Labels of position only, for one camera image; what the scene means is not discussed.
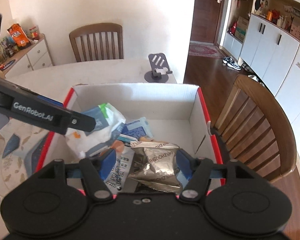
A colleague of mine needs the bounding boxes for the chicken breast white pouch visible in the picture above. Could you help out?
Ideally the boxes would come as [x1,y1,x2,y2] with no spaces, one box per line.
[100,134,137,194]

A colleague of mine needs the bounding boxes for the silver foil snack bag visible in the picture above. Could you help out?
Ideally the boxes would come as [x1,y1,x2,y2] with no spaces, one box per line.
[128,141,183,194]

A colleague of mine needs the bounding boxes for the white green blue pouch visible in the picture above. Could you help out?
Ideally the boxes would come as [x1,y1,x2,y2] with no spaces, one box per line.
[65,103,126,159]

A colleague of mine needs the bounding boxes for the blue white wipes packet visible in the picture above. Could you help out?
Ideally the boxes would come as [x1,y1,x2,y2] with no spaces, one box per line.
[121,117,153,139]

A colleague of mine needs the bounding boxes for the round blue placemat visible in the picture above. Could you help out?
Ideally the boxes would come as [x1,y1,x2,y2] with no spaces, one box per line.
[2,130,48,177]

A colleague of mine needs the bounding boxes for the red cardboard shoe box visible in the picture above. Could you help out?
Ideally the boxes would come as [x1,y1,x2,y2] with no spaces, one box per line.
[34,83,227,197]

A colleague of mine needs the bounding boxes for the white drawer sideboard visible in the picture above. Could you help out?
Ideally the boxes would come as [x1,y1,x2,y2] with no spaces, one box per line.
[0,34,54,78]

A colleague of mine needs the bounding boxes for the orange snack bag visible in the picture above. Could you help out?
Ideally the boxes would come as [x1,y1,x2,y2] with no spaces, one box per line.
[7,23,31,49]

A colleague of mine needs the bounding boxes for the brown wooden chair far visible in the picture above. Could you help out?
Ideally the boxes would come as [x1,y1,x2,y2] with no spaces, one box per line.
[69,23,124,62]

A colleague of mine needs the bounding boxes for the brown wooden chair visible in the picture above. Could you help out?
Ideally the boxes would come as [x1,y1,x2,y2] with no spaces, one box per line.
[211,75,297,183]
[69,23,124,62]

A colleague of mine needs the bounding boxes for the brown wooden chair right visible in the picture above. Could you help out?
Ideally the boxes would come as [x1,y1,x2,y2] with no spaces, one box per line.
[211,75,297,183]

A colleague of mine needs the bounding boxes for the grey phone stand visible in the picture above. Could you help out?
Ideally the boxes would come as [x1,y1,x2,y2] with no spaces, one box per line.
[144,53,172,83]

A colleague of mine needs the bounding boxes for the sneakers on floor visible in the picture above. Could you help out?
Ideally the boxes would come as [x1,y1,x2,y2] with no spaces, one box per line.
[223,56,242,71]

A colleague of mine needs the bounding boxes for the red patterned door rug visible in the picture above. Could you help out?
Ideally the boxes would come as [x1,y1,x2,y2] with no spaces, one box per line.
[188,41,225,59]

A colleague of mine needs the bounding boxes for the white wall cabinet unit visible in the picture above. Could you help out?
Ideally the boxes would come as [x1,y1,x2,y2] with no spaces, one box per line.
[222,0,300,122]

